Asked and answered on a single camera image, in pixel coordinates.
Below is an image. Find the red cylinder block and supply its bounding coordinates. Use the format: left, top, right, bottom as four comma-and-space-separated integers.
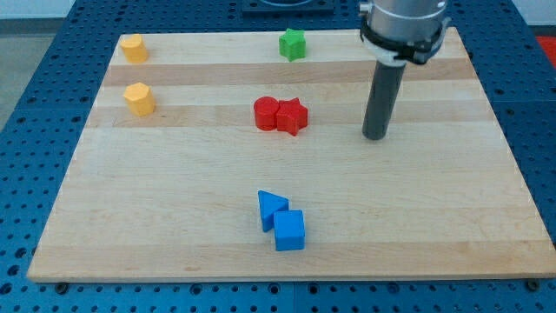
253, 97, 280, 131

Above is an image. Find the wooden board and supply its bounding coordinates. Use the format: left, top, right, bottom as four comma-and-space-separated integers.
28, 28, 555, 283

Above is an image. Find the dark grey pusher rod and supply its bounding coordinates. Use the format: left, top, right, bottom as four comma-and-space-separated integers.
361, 62, 405, 140

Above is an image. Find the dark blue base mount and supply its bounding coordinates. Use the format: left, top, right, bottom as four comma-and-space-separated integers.
241, 0, 335, 17

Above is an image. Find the red star block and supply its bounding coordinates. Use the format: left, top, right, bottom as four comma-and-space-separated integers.
275, 97, 308, 137

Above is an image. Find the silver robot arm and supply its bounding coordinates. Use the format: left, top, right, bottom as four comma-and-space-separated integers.
359, 0, 451, 67

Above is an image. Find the yellow hexagon block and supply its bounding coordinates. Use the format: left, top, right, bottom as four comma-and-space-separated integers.
123, 83, 156, 117

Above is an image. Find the blue cube block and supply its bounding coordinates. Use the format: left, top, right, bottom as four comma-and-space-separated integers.
274, 210, 305, 251

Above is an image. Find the yellow heart block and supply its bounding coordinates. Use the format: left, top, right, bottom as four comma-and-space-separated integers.
120, 34, 149, 63

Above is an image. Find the blue triangle block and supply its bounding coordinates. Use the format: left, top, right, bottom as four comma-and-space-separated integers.
257, 190, 289, 232

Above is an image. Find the green star block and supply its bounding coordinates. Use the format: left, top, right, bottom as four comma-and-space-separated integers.
279, 29, 306, 62

